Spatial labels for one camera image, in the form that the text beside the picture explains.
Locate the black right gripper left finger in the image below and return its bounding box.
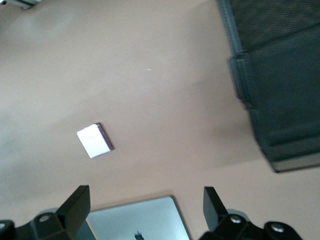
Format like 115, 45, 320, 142
0, 184, 97, 240

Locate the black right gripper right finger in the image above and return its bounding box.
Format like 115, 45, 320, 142
198, 186, 304, 240

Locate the white phone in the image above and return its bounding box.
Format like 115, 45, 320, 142
76, 121, 116, 160

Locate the silver closed laptop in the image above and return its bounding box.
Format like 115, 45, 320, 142
86, 195, 192, 240

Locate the black mesh desk organizer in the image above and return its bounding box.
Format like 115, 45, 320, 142
216, 0, 320, 174

